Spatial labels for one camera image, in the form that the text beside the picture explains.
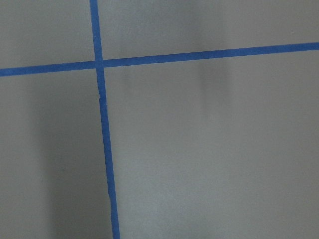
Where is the brown paper table cover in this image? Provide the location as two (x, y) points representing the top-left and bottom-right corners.
(0, 0), (319, 239)

